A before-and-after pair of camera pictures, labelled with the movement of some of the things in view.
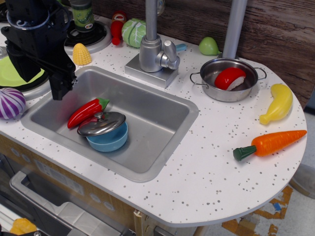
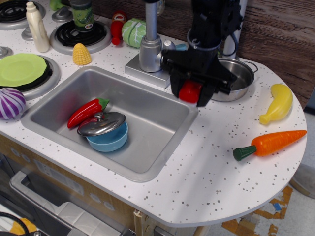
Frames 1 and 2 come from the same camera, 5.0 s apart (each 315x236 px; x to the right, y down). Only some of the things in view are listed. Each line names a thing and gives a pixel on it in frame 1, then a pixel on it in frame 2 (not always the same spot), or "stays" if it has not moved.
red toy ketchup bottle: [118, 18] stays
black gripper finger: [61, 83] -> [176, 81]
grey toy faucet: [154, 64] stays
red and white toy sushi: [230, 78] -> [190, 92]
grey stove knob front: [3, 52] stays
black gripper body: [41, 49] -> [200, 63]
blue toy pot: [109, 141] stays
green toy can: [83, 15] stays
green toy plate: [10, 77] stays
